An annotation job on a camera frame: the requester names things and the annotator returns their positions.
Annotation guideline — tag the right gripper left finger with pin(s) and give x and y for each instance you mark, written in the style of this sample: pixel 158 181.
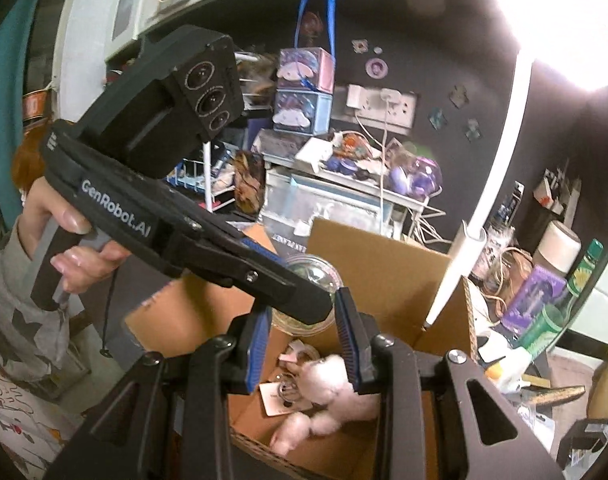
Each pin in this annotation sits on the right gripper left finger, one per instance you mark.
pixel 167 418

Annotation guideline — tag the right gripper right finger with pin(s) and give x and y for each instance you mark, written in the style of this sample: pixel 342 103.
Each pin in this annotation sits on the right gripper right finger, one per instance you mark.
pixel 440 417

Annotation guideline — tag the white fluffy plush toy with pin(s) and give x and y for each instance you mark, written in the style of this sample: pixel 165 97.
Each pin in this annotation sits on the white fluffy plush toy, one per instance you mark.
pixel 324 384

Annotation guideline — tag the clear plastic round container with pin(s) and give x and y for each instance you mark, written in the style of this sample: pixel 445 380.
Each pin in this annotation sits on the clear plastic round container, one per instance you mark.
pixel 310 310

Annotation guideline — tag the patterned grey sleeve forearm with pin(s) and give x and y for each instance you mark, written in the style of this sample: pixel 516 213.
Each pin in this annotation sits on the patterned grey sleeve forearm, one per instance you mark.
pixel 33 341

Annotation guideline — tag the person left hand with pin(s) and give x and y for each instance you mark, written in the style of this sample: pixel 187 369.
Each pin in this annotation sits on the person left hand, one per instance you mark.
pixel 48 216

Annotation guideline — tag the white price tag card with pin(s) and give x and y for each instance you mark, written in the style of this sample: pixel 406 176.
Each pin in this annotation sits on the white price tag card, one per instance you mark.
pixel 280 398

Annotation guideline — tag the anime art card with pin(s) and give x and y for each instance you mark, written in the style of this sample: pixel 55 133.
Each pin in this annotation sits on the anime art card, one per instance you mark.
pixel 249 182

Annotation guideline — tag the green glass bottle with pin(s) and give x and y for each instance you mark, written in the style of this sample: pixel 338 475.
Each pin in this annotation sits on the green glass bottle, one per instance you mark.
pixel 553 318

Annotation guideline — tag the brown cardboard box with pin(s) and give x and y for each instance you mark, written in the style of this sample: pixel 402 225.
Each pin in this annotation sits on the brown cardboard box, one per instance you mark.
pixel 378 321

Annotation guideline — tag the purple figure box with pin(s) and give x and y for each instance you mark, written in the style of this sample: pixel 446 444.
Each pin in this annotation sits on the purple figure box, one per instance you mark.
pixel 539 289

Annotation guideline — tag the clear zip plastic bag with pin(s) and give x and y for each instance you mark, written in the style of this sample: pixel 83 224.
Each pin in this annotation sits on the clear zip plastic bag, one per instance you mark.
pixel 293 201

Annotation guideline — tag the lower cinnamoroll box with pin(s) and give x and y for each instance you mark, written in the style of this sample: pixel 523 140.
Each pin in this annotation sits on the lower cinnamoroll box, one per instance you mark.
pixel 302 112

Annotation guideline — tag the cinnamoroll box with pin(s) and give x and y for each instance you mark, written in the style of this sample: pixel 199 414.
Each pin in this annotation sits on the cinnamoroll box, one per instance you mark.
pixel 309 68
pixel 302 112

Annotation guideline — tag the white cylinder humidifier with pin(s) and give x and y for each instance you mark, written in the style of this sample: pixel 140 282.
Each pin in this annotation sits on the white cylinder humidifier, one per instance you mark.
pixel 558 248

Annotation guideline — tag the upper cinnamoroll box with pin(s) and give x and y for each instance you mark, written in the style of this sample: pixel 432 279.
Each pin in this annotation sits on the upper cinnamoroll box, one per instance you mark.
pixel 309 68

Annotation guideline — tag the white power strip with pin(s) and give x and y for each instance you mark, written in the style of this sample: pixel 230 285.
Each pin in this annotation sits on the white power strip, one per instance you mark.
pixel 381 106

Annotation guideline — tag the purple glass ball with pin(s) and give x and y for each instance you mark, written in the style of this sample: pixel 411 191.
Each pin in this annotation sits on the purple glass ball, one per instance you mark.
pixel 425 178

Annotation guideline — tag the white desk lamp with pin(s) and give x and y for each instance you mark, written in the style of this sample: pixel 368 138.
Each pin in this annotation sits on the white desk lamp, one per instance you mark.
pixel 569 37

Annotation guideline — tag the white wire shelf rack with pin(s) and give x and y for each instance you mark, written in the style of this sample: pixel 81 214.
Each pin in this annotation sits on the white wire shelf rack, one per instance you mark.
pixel 206 175

